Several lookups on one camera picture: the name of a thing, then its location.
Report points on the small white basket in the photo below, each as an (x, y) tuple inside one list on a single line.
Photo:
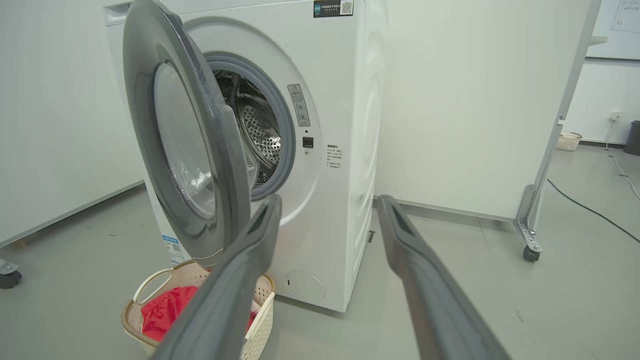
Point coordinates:
[(569, 142)]

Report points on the dark grey waste bin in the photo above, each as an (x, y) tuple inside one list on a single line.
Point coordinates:
[(633, 137)]

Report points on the whiteboard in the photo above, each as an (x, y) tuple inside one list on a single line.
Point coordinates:
[(620, 25)]

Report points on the black caster wheel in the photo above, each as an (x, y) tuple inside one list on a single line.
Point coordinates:
[(9, 277)]

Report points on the white washing machine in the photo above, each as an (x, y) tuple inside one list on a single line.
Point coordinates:
[(330, 200)]

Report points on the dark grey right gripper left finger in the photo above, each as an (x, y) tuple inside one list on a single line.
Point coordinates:
[(225, 300)]

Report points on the white mobile partition panel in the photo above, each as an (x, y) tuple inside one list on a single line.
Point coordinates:
[(475, 100), (50, 100)]

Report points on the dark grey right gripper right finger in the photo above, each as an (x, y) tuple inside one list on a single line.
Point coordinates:
[(435, 310)]

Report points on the cream perforated laundry basket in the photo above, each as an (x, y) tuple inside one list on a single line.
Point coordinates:
[(132, 315)]

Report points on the metal caster leg bracket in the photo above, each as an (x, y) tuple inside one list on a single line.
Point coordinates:
[(527, 220)]

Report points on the red garment white stripes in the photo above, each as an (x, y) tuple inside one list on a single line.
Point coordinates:
[(165, 310)]

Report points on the grey glass washing machine door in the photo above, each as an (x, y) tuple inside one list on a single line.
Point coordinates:
[(145, 125)]

